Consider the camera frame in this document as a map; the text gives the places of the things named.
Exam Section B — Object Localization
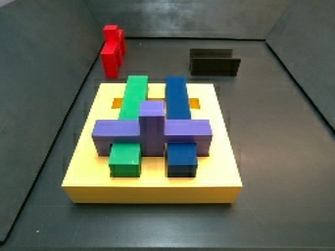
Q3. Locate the black angled bracket holder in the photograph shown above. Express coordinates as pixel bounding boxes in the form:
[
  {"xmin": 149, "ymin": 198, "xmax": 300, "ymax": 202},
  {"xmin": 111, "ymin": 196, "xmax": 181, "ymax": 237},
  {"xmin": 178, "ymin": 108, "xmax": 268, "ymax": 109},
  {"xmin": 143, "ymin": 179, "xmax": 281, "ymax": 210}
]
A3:
[{"xmin": 190, "ymin": 48, "xmax": 241, "ymax": 76}]

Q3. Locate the yellow wooden base board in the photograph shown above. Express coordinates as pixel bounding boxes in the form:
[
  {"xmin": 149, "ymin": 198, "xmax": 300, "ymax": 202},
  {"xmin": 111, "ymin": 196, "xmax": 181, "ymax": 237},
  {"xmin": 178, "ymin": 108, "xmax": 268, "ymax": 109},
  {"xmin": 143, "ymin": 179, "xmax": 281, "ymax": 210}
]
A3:
[{"xmin": 62, "ymin": 83, "xmax": 242, "ymax": 204}]

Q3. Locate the blue rectangular bar block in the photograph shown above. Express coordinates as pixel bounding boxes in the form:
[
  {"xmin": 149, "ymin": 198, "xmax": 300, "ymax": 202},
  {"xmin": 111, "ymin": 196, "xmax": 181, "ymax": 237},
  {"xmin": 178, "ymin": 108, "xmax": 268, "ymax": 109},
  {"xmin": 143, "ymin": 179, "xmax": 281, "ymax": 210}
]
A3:
[{"xmin": 166, "ymin": 76, "xmax": 198, "ymax": 177}]

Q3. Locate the red cross-shaped block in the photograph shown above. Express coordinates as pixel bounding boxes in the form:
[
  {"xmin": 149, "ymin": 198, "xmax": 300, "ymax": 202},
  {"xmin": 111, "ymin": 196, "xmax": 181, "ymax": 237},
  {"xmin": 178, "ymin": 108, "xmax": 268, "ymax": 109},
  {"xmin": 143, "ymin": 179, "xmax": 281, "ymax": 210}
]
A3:
[{"xmin": 101, "ymin": 25, "xmax": 126, "ymax": 78}]

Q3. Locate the purple cross-shaped block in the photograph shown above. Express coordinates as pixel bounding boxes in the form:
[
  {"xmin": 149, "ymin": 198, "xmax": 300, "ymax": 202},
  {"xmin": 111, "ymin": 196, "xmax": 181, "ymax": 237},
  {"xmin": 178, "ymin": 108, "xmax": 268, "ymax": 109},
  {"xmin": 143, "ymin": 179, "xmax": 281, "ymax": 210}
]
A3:
[{"xmin": 93, "ymin": 101, "xmax": 213, "ymax": 157}]

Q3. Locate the green rectangular bar block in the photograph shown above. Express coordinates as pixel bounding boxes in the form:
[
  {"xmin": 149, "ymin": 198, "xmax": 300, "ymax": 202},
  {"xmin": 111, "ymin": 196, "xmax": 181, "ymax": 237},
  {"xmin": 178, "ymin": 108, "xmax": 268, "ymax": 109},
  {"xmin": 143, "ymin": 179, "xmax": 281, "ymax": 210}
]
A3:
[{"xmin": 109, "ymin": 75, "xmax": 149, "ymax": 177}]

